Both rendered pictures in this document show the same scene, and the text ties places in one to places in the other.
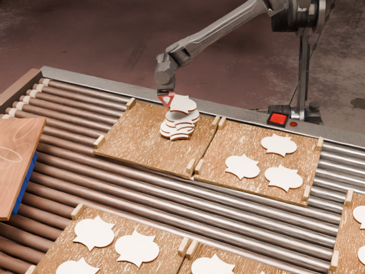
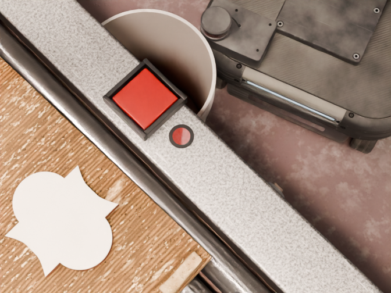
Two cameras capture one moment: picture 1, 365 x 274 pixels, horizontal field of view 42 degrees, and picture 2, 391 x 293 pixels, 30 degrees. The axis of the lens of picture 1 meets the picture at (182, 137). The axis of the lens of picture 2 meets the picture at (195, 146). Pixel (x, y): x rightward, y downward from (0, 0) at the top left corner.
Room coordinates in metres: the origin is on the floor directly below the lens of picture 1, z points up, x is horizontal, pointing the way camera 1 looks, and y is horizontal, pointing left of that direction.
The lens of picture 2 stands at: (1.25, -0.57, 1.79)
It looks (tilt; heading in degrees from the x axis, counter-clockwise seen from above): 73 degrees down; 20
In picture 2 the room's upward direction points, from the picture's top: straight up
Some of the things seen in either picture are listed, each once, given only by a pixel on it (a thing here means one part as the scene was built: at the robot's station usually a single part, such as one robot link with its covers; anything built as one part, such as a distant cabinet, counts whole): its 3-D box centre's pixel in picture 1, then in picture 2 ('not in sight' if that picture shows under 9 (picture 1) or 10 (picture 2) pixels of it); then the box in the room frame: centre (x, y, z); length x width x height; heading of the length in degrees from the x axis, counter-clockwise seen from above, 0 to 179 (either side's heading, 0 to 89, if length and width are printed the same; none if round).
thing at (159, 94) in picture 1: (166, 95); not in sight; (1.50, 0.05, 1.10); 0.07 x 0.07 x 0.09; 86
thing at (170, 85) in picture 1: (165, 76); not in sight; (1.52, 0.05, 1.17); 0.10 x 0.07 x 0.07; 176
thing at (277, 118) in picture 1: (278, 119); (145, 99); (1.53, -0.40, 0.92); 0.06 x 0.06 x 0.01; 64
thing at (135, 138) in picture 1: (158, 136); not in sight; (1.46, 0.09, 0.93); 0.41 x 0.35 x 0.02; 65
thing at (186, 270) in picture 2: (320, 143); (181, 275); (1.34, -0.52, 0.95); 0.06 x 0.02 x 0.03; 156
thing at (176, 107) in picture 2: (278, 119); (145, 99); (1.53, -0.40, 0.92); 0.08 x 0.08 x 0.02; 64
